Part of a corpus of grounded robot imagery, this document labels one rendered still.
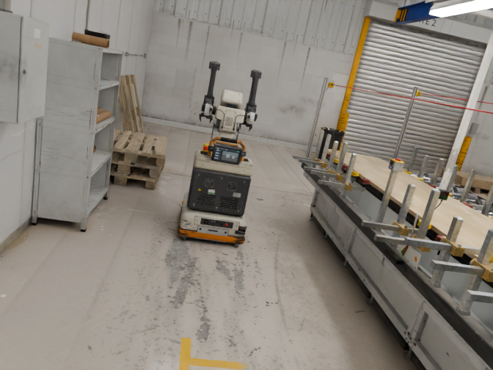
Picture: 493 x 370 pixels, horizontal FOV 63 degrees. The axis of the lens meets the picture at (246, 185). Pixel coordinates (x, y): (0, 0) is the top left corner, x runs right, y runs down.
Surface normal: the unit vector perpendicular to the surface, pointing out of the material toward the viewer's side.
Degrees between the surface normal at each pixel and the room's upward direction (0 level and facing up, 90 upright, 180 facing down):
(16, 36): 90
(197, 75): 90
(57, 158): 90
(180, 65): 90
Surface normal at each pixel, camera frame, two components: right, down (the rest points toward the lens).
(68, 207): 0.11, 0.29
